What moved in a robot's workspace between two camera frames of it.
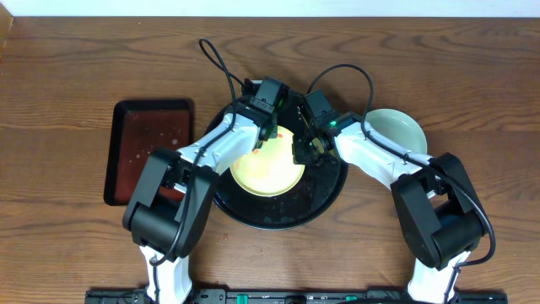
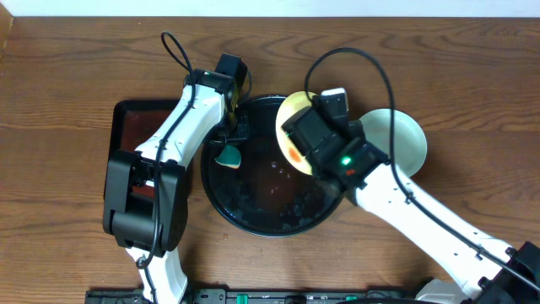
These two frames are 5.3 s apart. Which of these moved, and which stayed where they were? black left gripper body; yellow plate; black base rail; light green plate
Moved: black left gripper body; yellow plate
Stayed: black base rail; light green plate
